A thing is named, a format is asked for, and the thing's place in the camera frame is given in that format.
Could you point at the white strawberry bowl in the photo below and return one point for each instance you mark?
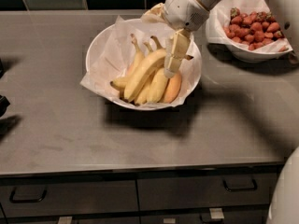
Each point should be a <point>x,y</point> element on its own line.
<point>246,55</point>

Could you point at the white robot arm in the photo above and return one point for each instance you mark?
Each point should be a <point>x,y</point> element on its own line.
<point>284,207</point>

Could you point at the white banana bowl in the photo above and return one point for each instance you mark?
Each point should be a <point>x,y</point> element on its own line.
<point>111,53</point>

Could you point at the small lower yellow banana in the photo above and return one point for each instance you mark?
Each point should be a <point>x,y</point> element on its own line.
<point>141,98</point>

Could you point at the orange-tinted right banana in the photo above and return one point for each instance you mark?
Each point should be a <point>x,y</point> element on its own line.
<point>172,89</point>

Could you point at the left black drawer handle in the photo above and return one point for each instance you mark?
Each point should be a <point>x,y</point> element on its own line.
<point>27,194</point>

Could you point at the right black drawer handle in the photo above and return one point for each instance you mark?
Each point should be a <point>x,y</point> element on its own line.
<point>239,183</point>

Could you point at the white paper liner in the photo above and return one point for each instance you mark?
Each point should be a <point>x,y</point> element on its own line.
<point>125,65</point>

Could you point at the right drawer front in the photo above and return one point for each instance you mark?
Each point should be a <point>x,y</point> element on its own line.
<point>200,192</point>

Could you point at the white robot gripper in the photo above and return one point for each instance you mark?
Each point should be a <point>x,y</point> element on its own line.
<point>183,10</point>

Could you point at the left drawer front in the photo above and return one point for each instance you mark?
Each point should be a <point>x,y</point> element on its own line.
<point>82,198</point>

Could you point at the pile of red strawberries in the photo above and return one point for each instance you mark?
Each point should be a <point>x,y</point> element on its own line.
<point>255,30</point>

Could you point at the lower drawer black handle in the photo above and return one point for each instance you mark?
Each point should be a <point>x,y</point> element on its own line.
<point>206,218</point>

